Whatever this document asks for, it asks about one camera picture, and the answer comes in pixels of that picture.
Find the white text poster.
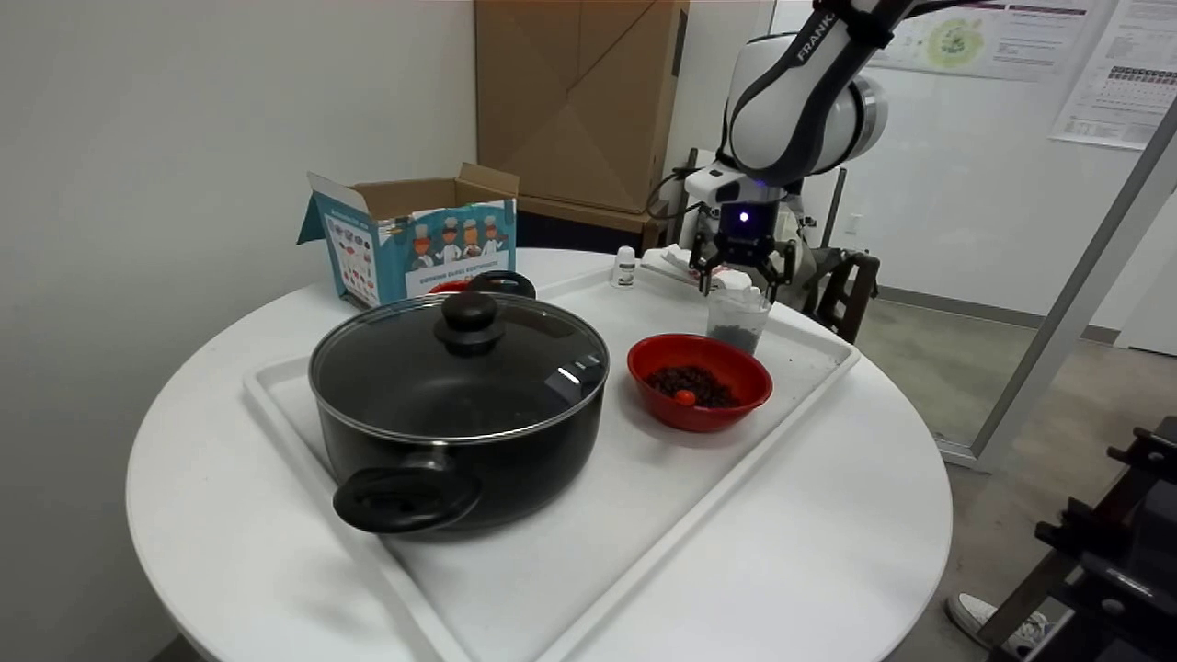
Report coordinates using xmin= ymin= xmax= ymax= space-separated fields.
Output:
xmin=1047 ymin=0 xmax=1177 ymax=156

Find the grey metal pole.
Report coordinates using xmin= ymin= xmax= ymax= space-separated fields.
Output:
xmin=937 ymin=97 xmax=1177 ymax=478

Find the blue printed cardboard box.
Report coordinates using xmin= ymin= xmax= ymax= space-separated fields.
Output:
xmin=293 ymin=160 xmax=524 ymax=314

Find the small white bottle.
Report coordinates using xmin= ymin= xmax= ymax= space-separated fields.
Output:
xmin=612 ymin=243 xmax=644 ymax=291

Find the white plastic tray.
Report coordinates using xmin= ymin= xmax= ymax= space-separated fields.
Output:
xmin=241 ymin=256 xmax=866 ymax=662

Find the glass pot lid black knob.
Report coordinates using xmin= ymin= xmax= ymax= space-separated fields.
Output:
xmin=306 ymin=288 xmax=613 ymax=450

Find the black metal stand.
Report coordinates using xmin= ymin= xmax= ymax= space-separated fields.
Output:
xmin=976 ymin=411 xmax=1177 ymax=662

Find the large brown cardboard box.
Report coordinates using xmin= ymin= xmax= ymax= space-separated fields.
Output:
xmin=472 ymin=0 xmax=692 ymax=234

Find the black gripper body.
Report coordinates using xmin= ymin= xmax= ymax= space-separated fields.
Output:
xmin=712 ymin=180 xmax=789 ymax=264

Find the white cloth red stripe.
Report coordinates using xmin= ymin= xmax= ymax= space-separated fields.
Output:
xmin=639 ymin=243 xmax=714 ymax=294

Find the poster with green circle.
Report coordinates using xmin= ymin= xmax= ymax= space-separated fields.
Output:
xmin=879 ymin=0 xmax=1101 ymax=87

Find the black cooking pot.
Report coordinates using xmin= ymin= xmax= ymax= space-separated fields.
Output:
xmin=306 ymin=269 xmax=613 ymax=540

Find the red plastic bowl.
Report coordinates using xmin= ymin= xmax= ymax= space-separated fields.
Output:
xmin=627 ymin=331 xmax=775 ymax=439

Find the black chair frame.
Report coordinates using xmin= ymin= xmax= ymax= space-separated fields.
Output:
xmin=803 ymin=245 xmax=884 ymax=347

